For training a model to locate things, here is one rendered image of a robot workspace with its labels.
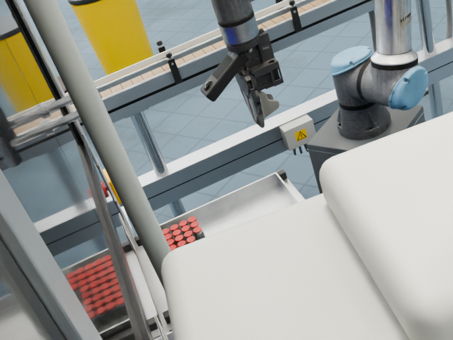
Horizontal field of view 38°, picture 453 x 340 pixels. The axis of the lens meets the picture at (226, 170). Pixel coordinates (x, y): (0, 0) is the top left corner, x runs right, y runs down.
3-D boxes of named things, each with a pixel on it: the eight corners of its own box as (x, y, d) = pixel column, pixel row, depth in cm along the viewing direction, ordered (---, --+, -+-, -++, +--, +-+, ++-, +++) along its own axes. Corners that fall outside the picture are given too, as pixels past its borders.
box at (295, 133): (289, 151, 249) (284, 131, 244) (284, 146, 253) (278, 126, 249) (317, 138, 251) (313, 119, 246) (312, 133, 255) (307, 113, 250)
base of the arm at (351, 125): (353, 107, 197) (346, 79, 192) (400, 112, 188) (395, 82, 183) (328, 136, 189) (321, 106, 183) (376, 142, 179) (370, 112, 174)
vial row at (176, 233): (195, 287, 140) (189, 272, 138) (174, 241, 155) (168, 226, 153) (205, 282, 141) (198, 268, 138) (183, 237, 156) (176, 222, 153)
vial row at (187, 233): (205, 282, 141) (198, 267, 138) (183, 237, 156) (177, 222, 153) (214, 278, 141) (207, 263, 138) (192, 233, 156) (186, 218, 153)
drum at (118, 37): (132, 57, 494) (98, -26, 458) (173, 59, 469) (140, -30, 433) (94, 88, 469) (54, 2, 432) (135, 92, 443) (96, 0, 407)
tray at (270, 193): (179, 309, 137) (174, 298, 135) (152, 241, 158) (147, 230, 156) (325, 241, 141) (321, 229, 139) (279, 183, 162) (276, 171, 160)
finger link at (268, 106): (286, 123, 144) (276, 88, 139) (262, 135, 143) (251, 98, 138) (281, 118, 147) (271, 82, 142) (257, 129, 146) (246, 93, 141)
